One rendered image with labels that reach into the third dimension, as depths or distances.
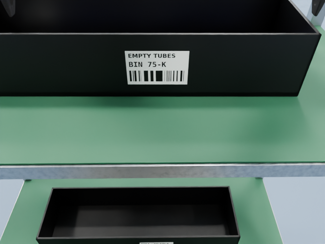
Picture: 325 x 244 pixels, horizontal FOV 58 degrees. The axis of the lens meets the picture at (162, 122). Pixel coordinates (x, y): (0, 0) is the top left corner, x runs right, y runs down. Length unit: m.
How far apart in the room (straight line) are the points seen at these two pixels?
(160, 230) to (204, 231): 0.14
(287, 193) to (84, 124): 1.31
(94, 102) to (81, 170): 0.13
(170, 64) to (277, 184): 1.27
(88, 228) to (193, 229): 0.34
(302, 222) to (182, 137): 1.19
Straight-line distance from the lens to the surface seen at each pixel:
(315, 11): 0.53
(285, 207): 1.58
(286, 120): 0.49
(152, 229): 1.00
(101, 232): 1.02
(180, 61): 0.46
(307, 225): 1.57
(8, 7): 0.52
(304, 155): 0.44
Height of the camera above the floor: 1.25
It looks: 42 degrees down
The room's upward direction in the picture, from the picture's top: straight up
